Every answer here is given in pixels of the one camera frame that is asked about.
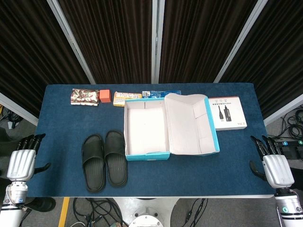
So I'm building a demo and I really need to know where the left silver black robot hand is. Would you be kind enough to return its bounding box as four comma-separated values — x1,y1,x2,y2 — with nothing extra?
6,133,52,183

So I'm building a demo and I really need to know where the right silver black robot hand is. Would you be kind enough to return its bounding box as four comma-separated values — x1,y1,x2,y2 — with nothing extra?
249,135,295,189

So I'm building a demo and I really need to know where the black rubber slipper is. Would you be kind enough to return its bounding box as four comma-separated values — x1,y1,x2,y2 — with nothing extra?
81,134,106,192
104,130,129,188

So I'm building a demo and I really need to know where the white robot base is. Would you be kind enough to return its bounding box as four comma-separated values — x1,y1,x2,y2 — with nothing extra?
111,197,180,227

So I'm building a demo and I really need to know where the small orange box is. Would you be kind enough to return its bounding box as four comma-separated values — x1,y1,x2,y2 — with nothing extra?
99,89,111,103

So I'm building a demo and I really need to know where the yellow snack packet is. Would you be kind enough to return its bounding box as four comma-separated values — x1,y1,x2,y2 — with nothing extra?
112,91,143,107

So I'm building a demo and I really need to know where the light blue shoe box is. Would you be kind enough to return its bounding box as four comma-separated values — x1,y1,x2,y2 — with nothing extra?
123,93,221,162

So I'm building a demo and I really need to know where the black power strip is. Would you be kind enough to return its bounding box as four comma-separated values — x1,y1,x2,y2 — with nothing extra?
272,139,303,152

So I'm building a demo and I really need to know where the blue felt table cover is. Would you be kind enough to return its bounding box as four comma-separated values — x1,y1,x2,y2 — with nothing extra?
26,82,284,198

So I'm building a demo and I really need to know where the red white snack packet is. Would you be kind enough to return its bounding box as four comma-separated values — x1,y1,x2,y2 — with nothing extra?
70,88,100,107

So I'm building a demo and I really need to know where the dark ribbed partition panel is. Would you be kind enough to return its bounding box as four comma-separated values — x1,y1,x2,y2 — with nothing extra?
0,0,92,118
58,0,153,85
159,0,258,84
221,0,303,119

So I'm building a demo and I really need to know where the flat blue packet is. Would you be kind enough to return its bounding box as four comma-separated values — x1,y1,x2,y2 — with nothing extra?
141,89,182,99

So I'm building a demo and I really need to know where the black cable pile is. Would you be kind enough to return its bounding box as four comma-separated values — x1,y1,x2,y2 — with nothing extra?
280,104,303,142
0,105,23,130

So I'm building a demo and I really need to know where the grey metal partition frame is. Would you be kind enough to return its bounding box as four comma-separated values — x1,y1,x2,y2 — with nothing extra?
151,0,165,84
213,0,269,83
264,94,303,126
46,0,97,85
0,92,38,126

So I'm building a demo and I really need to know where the white cable product box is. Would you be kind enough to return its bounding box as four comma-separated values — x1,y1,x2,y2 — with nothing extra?
207,96,248,131

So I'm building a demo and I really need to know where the black floor cable bundle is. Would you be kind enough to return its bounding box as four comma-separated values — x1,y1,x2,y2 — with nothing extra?
72,197,125,227

